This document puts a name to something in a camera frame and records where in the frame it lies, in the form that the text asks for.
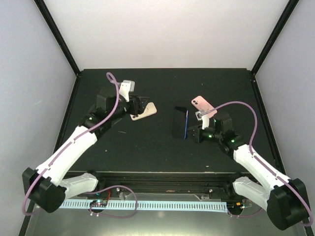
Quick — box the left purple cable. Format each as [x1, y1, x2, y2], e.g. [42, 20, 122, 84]
[22, 72, 121, 216]

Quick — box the small electronics board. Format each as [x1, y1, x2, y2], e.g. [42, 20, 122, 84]
[90, 200, 107, 208]

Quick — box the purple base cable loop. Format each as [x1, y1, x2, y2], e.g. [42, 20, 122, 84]
[88, 184, 138, 219]

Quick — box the black frame post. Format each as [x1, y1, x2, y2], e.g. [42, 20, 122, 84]
[251, 0, 299, 76]
[34, 0, 80, 76]

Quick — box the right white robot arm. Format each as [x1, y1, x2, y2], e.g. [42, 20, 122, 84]
[188, 111, 314, 230]

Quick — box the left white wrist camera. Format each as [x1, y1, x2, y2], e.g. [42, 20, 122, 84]
[119, 80, 135, 102]

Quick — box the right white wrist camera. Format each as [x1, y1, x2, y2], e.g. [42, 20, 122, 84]
[195, 110, 210, 130]

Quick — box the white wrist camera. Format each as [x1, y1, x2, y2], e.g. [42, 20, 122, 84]
[195, 110, 210, 130]
[119, 80, 135, 102]

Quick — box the right black frame post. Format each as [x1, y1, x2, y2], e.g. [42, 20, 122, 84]
[251, 0, 299, 76]

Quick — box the beige cased phone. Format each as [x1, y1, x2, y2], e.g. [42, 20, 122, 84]
[130, 102, 157, 121]

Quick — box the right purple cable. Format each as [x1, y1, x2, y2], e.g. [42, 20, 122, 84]
[200, 100, 313, 227]

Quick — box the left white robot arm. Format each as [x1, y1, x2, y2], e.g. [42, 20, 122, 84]
[22, 83, 150, 213]

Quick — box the light blue slotted cable duct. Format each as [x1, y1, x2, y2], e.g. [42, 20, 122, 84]
[60, 199, 228, 213]

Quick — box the blue phone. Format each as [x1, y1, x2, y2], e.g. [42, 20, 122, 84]
[184, 109, 189, 140]

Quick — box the pink cased phone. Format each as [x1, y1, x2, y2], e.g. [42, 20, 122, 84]
[191, 95, 217, 120]

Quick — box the left black frame post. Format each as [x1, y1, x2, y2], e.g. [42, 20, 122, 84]
[34, 0, 80, 76]

